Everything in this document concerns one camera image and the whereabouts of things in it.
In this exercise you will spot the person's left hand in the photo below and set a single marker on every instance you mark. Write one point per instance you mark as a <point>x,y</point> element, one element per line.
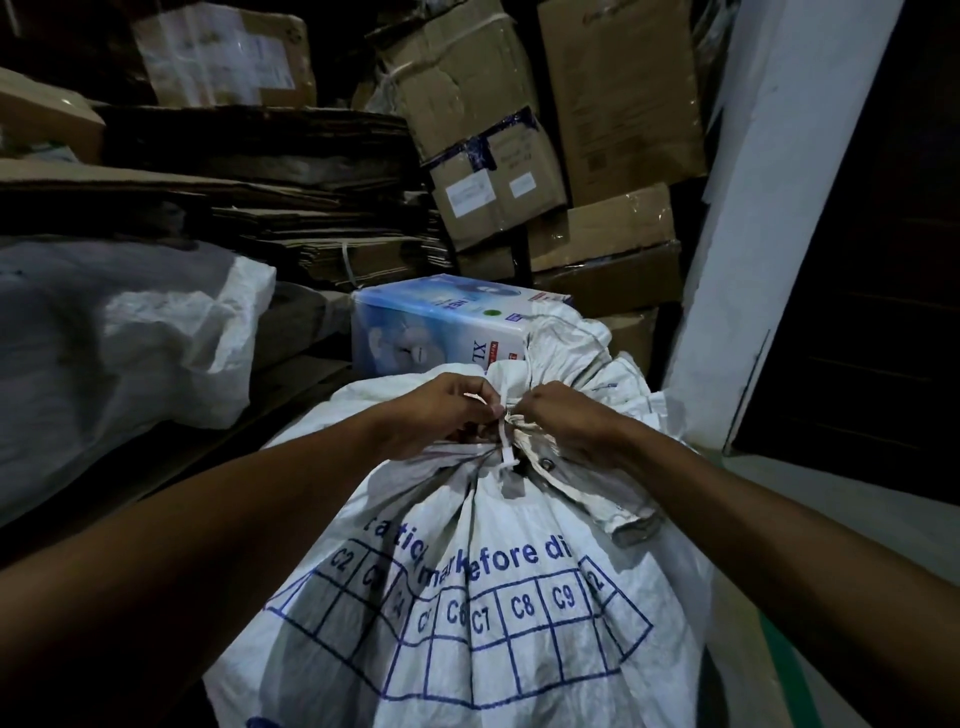
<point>427,416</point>

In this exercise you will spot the person's right hand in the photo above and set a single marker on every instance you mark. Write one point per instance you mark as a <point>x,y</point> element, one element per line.
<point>574,420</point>

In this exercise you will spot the person's right fingers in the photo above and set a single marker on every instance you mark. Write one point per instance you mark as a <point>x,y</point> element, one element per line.
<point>529,411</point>

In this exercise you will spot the person's left fingers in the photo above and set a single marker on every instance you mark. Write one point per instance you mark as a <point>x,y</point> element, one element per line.
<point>480,409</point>

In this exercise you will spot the white woven sack blue print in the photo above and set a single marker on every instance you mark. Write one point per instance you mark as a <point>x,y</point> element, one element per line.
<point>480,570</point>

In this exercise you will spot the person's right forearm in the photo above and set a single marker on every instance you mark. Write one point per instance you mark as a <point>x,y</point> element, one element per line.
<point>795,570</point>

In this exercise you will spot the person's left forearm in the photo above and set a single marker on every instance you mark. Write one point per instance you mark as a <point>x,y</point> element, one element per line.
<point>180,570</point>

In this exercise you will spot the blue white packaged box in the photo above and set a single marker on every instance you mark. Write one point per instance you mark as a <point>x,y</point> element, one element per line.
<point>435,330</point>

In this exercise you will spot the low brown cardboard box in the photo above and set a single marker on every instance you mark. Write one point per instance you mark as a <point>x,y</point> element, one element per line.
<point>634,334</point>

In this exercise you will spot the taped brown cardboard box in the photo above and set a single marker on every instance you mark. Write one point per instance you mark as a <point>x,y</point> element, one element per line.
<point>600,240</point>

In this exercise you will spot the cardboard box with white labels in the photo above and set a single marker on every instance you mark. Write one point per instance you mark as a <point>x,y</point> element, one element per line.
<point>495,184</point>

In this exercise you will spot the stack of flattened cardboard sheets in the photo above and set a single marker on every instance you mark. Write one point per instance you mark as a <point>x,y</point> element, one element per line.
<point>255,195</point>

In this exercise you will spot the tall flat cardboard box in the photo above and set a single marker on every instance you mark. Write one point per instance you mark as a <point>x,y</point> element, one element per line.
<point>622,90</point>

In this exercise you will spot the crumpled brown cardboard box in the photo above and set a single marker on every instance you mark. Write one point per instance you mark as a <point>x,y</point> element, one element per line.
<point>457,75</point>

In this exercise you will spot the plain white woven sack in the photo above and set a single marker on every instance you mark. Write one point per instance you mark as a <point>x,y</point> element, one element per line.
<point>112,352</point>

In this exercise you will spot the cardboard box with large label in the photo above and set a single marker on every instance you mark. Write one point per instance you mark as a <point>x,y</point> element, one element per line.
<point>225,56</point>

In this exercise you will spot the small brown cardboard box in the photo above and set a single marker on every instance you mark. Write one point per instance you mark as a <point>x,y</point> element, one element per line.
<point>45,112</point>

